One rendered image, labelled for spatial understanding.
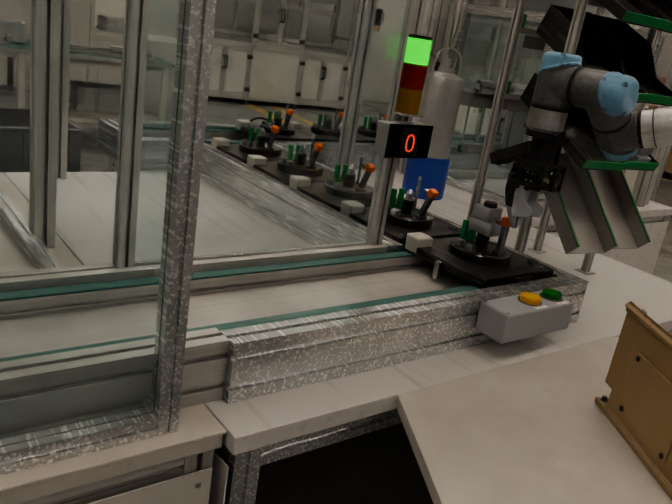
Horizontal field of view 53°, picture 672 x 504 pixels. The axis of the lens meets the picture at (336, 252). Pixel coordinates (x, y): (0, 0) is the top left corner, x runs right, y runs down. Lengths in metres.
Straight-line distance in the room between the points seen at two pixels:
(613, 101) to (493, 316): 0.45
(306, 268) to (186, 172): 0.59
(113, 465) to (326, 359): 0.37
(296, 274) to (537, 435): 0.55
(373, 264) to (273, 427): 0.58
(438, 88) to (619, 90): 1.16
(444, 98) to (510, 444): 1.55
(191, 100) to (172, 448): 0.46
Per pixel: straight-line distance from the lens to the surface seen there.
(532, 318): 1.36
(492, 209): 1.53
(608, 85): 1.37
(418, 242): 1.54
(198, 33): 0.81
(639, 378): 1.19
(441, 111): 2.44
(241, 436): 0.99
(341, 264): 1.43
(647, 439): 1.17
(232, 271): 1.30
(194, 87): 0.82
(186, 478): 1.01
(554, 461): 1.10
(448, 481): 0.98
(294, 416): 1.04
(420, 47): 1.43
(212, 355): 1.02
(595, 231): 1.79
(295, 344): 1.07
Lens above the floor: 1.42
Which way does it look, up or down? 19 degrees down
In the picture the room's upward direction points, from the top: 9 degrees clockwise
